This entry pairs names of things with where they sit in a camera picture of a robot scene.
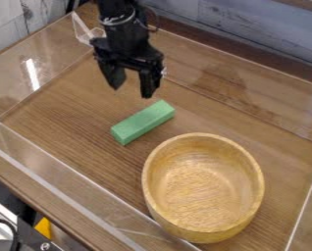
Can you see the green rectangular block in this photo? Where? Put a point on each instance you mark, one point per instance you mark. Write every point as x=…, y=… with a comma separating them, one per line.
x=142, y=122

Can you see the clear acrylic corner bracket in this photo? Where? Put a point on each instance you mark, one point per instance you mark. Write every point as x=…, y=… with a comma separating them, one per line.
x=85, y=34

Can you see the brown wooden bowl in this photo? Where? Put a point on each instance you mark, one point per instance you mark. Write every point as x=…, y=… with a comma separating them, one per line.
x=204, y=187

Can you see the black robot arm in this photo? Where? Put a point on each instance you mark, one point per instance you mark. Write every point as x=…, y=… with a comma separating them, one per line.
x=121, y=11

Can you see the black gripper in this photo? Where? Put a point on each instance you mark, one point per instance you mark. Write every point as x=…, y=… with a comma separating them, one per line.
x=125, y=49

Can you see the yellow black device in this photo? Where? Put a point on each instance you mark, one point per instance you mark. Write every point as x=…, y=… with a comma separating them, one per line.
x=34, y=236

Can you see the clear acrylic front wall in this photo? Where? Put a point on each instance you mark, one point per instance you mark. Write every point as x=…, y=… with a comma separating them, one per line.
x=90, y=213

